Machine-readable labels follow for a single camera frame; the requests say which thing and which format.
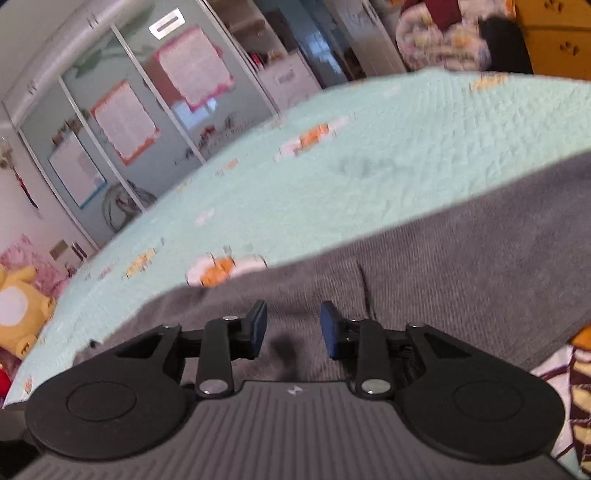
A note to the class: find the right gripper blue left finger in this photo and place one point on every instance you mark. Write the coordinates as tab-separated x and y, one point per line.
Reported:
224	340

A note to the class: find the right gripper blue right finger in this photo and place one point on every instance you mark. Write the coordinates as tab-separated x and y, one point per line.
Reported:
361	343

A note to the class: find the dark grey sweater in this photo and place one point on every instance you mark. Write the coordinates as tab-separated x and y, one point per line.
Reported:
507	272

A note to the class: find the teal quilted bee bedspread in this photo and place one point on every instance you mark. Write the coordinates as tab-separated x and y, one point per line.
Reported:
349	164

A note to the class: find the yellow plush toy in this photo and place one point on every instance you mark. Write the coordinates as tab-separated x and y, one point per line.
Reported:
24	311

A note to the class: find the red plush toy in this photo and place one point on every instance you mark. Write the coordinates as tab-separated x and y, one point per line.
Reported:
5	382

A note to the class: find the orange framed poster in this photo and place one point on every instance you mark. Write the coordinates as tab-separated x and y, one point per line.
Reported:
125	122

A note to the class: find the blue framed poster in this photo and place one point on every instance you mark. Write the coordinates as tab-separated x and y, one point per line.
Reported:
76	171

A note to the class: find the grey sliding door wardrobe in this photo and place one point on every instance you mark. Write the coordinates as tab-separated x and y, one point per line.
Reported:
98	45

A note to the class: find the white drawer cabinet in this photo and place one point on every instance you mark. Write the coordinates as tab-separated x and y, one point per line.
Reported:
289	81

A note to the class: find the pink framed poster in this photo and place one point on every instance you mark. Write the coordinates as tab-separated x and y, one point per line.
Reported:
195	68

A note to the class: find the white room door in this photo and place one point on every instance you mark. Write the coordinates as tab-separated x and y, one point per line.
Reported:
368	37

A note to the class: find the rolled floral quilt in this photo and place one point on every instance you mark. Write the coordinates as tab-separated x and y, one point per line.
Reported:
461	48

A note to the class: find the dark red jacket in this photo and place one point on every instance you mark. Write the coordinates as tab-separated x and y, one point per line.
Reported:
444	13

